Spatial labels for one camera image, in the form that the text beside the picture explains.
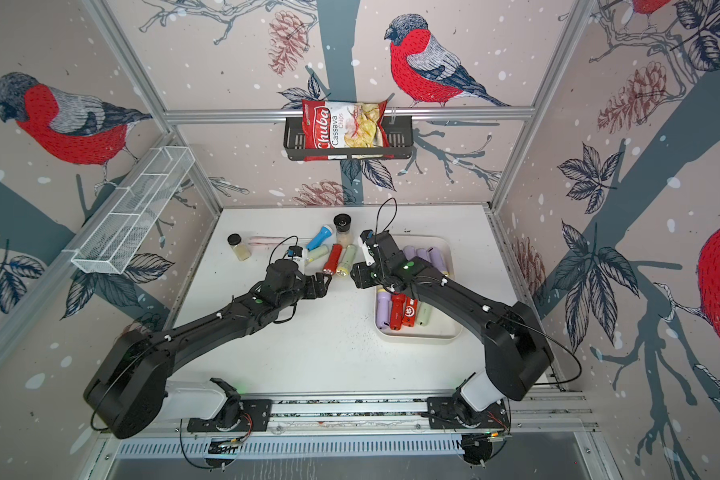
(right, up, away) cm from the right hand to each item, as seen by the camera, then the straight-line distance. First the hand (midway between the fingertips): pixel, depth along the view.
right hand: (358, 270), depth 85 cm
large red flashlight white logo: (+16, -13, +3) cm, 21 cm away
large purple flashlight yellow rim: (+8, -12, +5) cm, 15 cm away
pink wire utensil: (-36, +8, +24) cm, 44 cm away
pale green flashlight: (-4, +2, +18) cm, 19 cm away
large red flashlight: (+12, -13, +4) cm, 18 cm away
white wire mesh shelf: (-60, +8, -13) cm, 62 cm away
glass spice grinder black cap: (-6, +14, +16) cm, 22 cm away
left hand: (-9, -1, +1) cm, 10 cm away
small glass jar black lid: (-42, +4, +18) cm, 46 cm away
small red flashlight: (-9, +1, +18) cm, 21 cm away
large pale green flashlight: (+20, -13, +3) cm, 24 cm away
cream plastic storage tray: (+26, -18, +4) cm, 32 cm away
